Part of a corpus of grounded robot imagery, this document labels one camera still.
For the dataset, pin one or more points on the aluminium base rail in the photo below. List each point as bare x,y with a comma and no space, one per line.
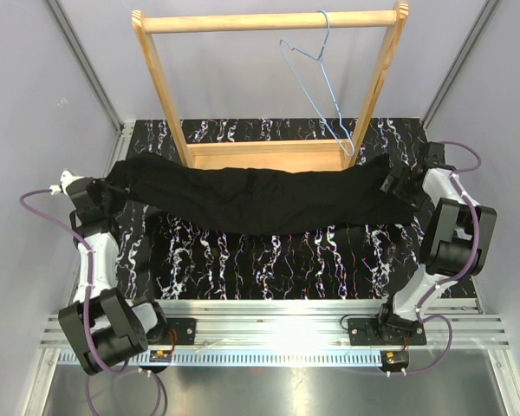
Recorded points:
318,324

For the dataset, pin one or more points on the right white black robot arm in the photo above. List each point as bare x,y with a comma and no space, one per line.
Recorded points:
455,244

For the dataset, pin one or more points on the black trousers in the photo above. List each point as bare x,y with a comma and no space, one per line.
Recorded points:
262,201

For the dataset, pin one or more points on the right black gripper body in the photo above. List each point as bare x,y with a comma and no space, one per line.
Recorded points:
405,187

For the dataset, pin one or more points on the left aluminium frame post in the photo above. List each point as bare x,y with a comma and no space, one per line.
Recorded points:
68,32

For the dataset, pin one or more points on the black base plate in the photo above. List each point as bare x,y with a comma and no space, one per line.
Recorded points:
180,329
370,332

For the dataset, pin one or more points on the light blue wire hanger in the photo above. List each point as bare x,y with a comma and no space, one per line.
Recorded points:
346,144

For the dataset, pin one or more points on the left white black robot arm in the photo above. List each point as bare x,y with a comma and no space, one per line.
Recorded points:
102,327

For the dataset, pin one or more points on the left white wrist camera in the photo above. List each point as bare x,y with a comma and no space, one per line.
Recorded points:
67,178

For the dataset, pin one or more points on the slotted grey cable duct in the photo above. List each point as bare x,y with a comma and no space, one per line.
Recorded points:
266,358

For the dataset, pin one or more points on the aluminium frame post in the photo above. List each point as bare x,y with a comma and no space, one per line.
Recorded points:
477,29
68,32

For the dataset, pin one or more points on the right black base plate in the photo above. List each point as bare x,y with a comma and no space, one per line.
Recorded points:
370,332

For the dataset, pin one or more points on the right aluminium frame post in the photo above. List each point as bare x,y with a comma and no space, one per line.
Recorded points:
477,29

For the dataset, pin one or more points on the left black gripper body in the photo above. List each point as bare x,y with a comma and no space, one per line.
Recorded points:
113,198

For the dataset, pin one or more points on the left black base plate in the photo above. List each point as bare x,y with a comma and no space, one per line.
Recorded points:
180,329

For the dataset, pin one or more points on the wooden clothes rack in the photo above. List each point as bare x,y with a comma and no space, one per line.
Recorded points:
230,67

